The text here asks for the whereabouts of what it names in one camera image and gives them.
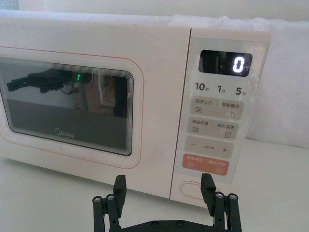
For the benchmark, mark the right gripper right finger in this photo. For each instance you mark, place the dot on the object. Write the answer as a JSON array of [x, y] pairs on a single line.
[[222, 207]]

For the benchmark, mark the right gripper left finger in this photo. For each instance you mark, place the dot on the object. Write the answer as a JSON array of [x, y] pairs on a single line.
[[116, 200]]

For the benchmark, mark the white table cloth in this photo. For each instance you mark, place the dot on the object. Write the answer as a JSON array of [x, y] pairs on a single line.
[[36, 193]]

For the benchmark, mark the oven control panel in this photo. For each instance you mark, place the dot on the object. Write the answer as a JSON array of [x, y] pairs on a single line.
[[217, 116]]

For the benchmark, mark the cream microwave oven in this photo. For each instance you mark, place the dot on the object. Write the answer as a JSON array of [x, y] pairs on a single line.
[[157, 60]]

